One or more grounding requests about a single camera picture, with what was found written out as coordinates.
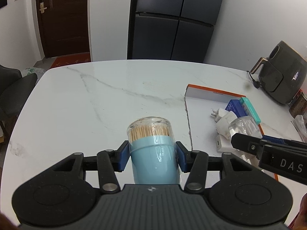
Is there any black power adapter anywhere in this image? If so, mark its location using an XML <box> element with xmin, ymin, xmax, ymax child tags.
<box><xmin>215</xmin><ymin>135</ymin><xmax>240</xmax><ymax>154</ymax></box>

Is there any light blue toothpick jar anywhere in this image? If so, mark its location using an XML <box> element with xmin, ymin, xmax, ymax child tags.
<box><xmin>126</xmin><ymin>116</ymin><xmax>181</xmax><ymax>185</ymax></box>

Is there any white plug-in repellent device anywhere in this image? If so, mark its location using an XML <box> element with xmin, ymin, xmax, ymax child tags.
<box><xmin>215</xmin><ymin>111</ymin><xmax>262</xmax><ymax>140</ymax></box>

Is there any white charger cube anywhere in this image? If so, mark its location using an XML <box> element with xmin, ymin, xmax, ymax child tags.
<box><xmin>211</xmin><ymin>108</ymin><xmax>228</xmax><ymax>122</ymax></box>

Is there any person's right hand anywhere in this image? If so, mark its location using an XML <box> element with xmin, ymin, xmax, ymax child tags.
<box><xmin>288</xmin><ymin>194</ymin><xmax>307</xmax><ymax>230</ymax></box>

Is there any teal paper box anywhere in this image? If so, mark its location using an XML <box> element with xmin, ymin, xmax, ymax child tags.
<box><xmin>239</xmin><ymin>97</ymin><xmax>261</xmax><ymax>125</ymax></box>

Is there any brown patterned packet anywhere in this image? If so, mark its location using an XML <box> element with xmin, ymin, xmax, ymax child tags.
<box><xmin>289</xmin><ymin>89</ymin><xmax>307</xmax><ymax>118</ymax></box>

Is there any orange-rimmed white tray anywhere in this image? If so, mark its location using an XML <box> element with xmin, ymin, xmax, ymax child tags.
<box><xmin>185</xmin><ymin>84</ymin><xmax>243</xmax><ymax>157</ymax></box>

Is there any dark air fryer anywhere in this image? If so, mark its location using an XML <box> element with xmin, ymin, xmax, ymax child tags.
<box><xmin>250</xmin><ymin>41</ymin><xmax>306</xmax><ymax>104</ymax></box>

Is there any red doormat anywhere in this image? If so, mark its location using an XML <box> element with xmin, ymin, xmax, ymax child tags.
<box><xmin>50</xmin><ymin>53</ymin><xmax>91</xmax><ymax>69</ymax></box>

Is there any black chair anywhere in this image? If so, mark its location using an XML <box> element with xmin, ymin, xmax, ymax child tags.
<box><xmin>1</xmin><ymin>65</ymin><xmax>37</xmax><ymax>142</ymax></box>

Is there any white plastic bag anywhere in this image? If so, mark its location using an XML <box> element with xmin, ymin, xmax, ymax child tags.
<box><xmin>21</xmin><ymin>67</ymin><xmax>46</xmax><ymax>78</ymax></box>

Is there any black refrigerator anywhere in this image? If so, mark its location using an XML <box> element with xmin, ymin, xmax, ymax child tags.
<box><xmin>127</xmin><ymin>0</ymin><xmax>223</xmax><ymax>63</ymax></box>

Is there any dark brown door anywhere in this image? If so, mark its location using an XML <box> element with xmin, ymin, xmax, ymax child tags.
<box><xmin>36</xmin><ymin>0</ymin><xmax>89</xmax><ymax>58</ymax></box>

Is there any black power cable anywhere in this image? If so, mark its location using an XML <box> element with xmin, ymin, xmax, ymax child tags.
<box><xmin>246</xmin><ymin>70</ymin><xmax>261</xmax><ymax>90</ymax></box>

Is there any gold door handle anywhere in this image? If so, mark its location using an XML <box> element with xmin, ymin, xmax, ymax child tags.
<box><xmin>39</xmin><ymin>2</ymin><xmax>47</xmax><ymax>14</ymax></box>

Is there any black wall panel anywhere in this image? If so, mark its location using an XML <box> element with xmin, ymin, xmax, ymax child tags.
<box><xmin>0</xmin><ymin>0</ymin><xmax>8</xmax><ymax>8</ymax></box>

